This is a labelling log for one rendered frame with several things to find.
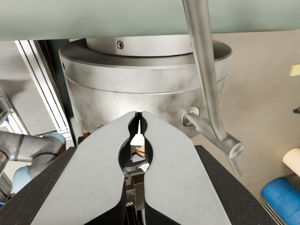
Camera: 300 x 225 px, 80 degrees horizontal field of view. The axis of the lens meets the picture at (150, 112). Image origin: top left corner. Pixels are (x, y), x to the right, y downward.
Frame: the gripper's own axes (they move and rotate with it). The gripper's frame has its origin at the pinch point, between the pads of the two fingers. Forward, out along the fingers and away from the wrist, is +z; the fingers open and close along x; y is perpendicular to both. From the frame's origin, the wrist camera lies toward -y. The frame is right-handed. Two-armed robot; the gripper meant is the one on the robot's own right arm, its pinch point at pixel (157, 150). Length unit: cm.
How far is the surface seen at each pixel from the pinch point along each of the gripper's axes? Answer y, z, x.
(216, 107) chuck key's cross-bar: -27.1, -2.7, 24.2
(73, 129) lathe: 24, -32, -54
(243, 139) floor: 112, 152, -108
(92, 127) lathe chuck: -18.0, -14.9, 10.8
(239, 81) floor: 32, 122, -108
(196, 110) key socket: -21.4, 0.7, 15.5
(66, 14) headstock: -34.3, -14.6, 16.8
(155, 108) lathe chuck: -22.9, -5.8, 15.9
